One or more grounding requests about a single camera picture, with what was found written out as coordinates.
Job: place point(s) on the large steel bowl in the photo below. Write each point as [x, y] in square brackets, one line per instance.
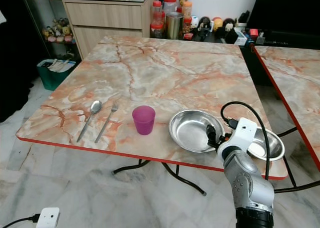
[190, 131]

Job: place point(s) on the small steel bowl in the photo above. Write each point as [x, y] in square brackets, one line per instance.
[270, 148]

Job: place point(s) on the purple plastic cup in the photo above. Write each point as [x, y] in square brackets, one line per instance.
[144, 121]

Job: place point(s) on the marble-print folding table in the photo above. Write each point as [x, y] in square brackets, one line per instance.
[295, 77]
[170, 70]

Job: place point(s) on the white blue box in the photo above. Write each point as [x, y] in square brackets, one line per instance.
[241, 36]

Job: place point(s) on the steel fork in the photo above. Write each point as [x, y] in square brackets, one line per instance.
[106, 122]

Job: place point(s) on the black figurine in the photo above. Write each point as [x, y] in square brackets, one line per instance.
[204, 26]
[229, 26]

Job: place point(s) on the small red object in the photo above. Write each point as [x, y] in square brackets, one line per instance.
[254, 33]

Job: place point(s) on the yellow figurine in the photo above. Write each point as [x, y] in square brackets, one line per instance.
[217, 23]

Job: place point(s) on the steel tumbler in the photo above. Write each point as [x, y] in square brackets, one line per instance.
[175, 25]

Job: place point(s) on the steel spoon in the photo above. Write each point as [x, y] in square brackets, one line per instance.
[96, 106]

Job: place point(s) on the clear red-lid jar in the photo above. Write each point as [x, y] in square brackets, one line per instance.
[170, 5]

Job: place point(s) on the black television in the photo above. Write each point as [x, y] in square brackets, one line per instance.
[285, 6]

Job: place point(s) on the green plastic bin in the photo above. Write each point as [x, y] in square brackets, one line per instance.
[55, 80]

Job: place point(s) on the light wooden cabinet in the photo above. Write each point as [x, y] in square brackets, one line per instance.
[105, 16]

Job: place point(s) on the plush toys cluster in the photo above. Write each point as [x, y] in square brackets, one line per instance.
[58, 31]

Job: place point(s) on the glass display shelf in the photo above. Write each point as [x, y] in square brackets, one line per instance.
[50, 10]

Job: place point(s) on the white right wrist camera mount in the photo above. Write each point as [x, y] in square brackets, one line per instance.
[244, 133]

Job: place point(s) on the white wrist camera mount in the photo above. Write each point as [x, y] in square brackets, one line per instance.
[48, 217]
[244, 133]

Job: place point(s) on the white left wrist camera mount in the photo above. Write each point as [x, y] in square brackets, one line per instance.
[48, 217]

